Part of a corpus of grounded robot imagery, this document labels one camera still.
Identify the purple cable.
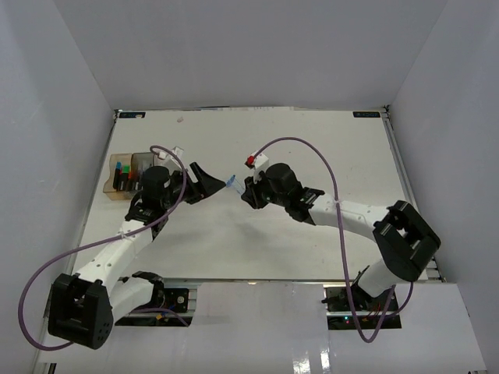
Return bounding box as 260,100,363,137
17,145,193,350
253,136,414,343

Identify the blue cap black highlighter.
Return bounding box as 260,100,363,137
112,161,122,191

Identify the grey transparent container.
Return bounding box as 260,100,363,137
130,152,154,192

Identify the right blue table label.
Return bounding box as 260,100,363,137
352,111,380,118

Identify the green cap black highlighter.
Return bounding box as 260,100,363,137
118,165,129,191

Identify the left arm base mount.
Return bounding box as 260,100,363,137
110,272,194,327

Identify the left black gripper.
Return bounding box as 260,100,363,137
161,162,225,210

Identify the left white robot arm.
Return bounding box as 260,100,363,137
48,163,225,350

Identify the orange cap black highlighter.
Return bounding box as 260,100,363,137
125,169,136,192

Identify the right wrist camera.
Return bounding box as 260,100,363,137
245,152,270,184

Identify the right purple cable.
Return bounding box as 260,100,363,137
253,136,414,343

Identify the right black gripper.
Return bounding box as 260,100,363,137
242,168,288,209

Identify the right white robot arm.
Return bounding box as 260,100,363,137
241,163,441,311

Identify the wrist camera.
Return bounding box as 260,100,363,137
245,152,270,184
154,146,184,168

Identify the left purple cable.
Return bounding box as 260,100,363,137
17,145,193,350

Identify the blue transparent highlighter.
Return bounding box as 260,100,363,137
226,175,245,195

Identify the brown transparent container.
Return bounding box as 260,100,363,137
102,153,133,200

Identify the blue table label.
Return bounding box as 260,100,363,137
119,111,146,119
352,111,380,118

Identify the left blue table label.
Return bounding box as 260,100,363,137
119,111,146,119

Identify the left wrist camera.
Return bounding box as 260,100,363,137
154,146,184,168

